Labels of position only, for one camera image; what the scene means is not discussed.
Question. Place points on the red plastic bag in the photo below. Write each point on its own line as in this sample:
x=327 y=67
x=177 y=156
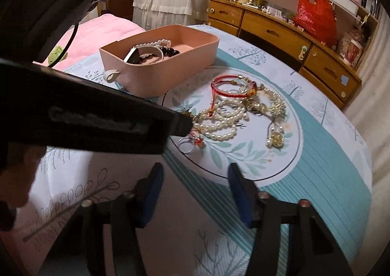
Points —
x=318 y=16

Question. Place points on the gold ornate brooch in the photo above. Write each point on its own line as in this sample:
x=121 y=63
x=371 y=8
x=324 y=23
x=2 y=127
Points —
x=255 y=106

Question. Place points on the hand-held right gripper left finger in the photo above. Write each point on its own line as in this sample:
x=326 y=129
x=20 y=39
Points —
x=151 y=195

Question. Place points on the green cloth scrap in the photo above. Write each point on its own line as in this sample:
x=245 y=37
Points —
x=56 y=53

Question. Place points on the pink blanket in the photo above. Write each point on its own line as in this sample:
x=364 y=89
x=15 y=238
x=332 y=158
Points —
x=103 y=32

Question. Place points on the black and white wristband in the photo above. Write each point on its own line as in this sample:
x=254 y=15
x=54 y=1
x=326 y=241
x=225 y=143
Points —
x=137 y=55

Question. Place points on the pink plastic box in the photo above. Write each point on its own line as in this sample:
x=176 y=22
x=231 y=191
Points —
x=170 y=76

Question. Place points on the cream curtain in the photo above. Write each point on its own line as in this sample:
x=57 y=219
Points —
x=377 y=111

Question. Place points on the large-bead pearl strand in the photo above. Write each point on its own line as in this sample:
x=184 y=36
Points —
x=213 y=131

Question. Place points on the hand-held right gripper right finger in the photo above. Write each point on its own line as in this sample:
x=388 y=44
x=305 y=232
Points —
x=239 y=195

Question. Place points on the wooden desk with drawers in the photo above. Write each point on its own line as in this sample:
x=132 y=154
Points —
x=274 y=35

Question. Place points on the red bead charm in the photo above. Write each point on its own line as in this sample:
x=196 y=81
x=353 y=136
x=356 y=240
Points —
x=198 y=140

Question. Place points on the gold pendant watch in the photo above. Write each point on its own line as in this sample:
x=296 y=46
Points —
x=276 y=138

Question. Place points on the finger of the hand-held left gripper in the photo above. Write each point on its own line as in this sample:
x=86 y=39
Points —
x=181 y=125

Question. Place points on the person's left hand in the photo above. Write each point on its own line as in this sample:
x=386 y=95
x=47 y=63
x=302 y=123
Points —
x=24 y=172

